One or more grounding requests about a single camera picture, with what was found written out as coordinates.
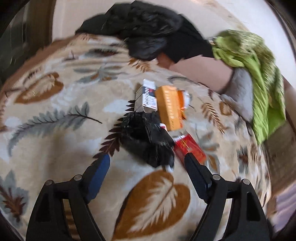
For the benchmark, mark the grey quilted pillow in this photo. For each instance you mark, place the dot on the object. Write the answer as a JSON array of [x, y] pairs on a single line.
[[242, 90]]

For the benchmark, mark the clear shiny object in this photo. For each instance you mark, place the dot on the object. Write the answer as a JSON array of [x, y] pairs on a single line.
[[212, 40]]

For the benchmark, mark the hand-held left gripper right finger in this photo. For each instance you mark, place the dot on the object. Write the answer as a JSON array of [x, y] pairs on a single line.
[[196, 178]]

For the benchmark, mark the red cigarette pack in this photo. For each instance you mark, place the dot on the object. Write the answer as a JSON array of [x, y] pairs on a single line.
[[187, 144]]

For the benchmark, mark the black plastic bag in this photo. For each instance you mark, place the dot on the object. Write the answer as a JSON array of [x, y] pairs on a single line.
[[145, 136]]

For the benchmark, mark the dark wooden door frame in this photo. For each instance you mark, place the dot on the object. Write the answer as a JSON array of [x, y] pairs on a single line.
[[23, 41]]

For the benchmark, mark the leaf-print fleece blanket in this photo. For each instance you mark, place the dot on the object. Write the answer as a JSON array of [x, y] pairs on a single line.
[[57, 139]]

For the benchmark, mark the orange and white snack packet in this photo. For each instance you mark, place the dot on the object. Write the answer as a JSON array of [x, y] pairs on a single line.
[[186, 99]]

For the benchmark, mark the small white medicine box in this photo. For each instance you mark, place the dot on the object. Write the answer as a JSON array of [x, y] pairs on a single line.
[[145, 97]]

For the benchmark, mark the orange medicine box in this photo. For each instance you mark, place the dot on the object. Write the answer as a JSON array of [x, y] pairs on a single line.
[[170, 109]]

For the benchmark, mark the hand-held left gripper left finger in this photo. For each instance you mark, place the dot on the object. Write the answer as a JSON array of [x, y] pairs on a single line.
[[99, 176]]

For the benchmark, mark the green quilt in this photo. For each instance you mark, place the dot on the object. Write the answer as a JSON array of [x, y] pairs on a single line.
[[261, 81]]

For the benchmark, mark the black cloth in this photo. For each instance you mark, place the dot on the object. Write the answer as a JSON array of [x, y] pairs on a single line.
[[192, 46]]

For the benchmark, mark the black puffer jacket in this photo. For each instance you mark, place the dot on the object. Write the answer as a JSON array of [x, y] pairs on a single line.
[[143, 30]]

